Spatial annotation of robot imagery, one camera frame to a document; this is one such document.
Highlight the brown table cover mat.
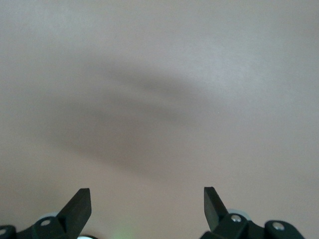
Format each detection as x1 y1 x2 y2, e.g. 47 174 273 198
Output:
0 0 319 239

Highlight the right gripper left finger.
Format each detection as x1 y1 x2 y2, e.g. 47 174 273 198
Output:
0 188 92 239

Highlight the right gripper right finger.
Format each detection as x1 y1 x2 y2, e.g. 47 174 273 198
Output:
200 186 306 239

